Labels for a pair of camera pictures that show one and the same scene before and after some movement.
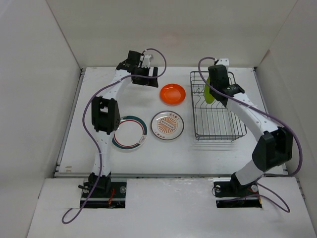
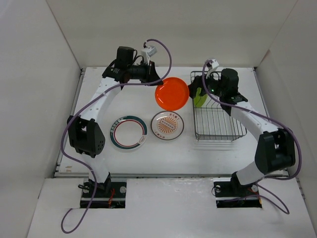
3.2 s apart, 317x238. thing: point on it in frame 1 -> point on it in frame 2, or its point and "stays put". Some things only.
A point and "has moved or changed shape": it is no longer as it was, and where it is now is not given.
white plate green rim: (131, 134) stays put
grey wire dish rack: (215, 121) stays put
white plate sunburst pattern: (167, 125) stays put
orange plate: (173, 94) has moved or changed shape
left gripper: (149, 82) stays put
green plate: (209, 97) has moved or changed shape
